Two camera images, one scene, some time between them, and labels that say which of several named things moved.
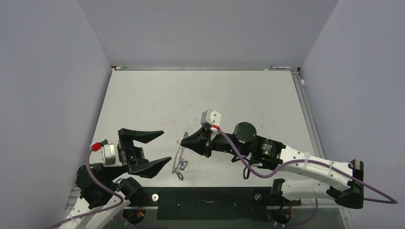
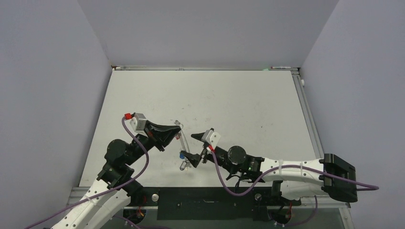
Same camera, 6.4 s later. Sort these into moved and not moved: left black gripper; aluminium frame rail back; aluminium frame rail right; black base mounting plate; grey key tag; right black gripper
Moved: left black gripper; grey key tag; right black gripper
Not moved: aluminium frame rail right; aluminium frame rail back; black base mounting plate
